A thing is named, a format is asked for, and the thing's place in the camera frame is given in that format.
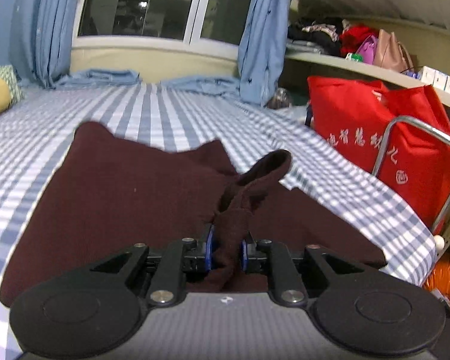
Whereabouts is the dark maroon t-shirt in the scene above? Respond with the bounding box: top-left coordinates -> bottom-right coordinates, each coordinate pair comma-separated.
0,122 -> 386,306

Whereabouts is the clothes pile on shelf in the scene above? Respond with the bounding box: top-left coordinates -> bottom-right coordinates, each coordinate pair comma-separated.
288,17 -> 380,57

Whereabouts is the blue white checked bedsheet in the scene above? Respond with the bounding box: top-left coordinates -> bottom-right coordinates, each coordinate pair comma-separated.
0,84 -> 437,359

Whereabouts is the white wall shelf unit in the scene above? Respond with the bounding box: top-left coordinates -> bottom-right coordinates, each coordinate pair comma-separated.
280,0 -> 450,107

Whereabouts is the left blue star curtain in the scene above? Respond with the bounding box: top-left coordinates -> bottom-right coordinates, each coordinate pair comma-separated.
0,0 -> 79,89

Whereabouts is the pink handbag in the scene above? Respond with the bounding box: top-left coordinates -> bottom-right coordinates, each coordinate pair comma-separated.
357,35 -> 378,65

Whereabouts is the chrome metal cart frame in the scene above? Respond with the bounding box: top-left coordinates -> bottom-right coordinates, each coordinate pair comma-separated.
372,115 -> 450,235

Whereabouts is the white framed window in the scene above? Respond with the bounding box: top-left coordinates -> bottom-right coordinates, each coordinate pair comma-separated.
72,0 -> 251,61

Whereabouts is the blue star curtain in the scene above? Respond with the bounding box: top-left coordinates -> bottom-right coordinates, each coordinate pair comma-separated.
237,0 -> 291,107
0,0 -> 79,89

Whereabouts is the orange bag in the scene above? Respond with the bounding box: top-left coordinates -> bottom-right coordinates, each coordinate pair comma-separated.
423,253 -> 450,300

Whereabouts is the right blue star curtain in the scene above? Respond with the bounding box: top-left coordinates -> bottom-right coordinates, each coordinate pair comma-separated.
237,0 -> 291,107

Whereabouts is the beige handbag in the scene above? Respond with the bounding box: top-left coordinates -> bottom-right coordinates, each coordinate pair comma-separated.
373,29 -> 415,73

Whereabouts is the red fabric tote bag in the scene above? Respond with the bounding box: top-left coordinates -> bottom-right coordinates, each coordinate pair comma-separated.
307,76 -> 450,234

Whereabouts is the green checked pillow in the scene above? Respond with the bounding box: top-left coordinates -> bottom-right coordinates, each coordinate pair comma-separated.
0,65 -> 24,106

